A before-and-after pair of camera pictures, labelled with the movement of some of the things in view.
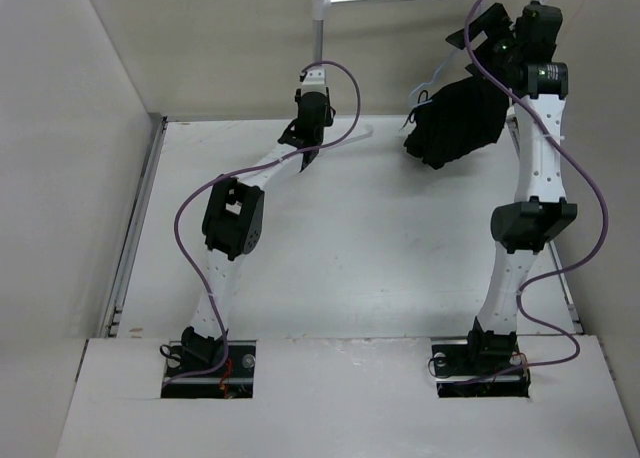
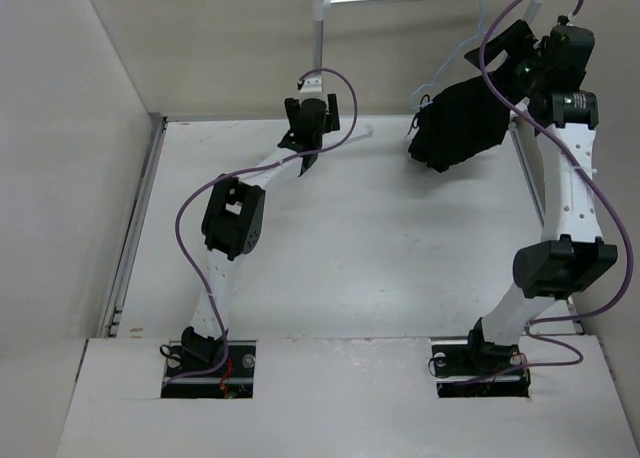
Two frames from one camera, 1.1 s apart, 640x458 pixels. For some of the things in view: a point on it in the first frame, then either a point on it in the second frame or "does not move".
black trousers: [460, 121] does not move
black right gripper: [494, 23] -> [519, 42]
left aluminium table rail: [150, 166] does not move
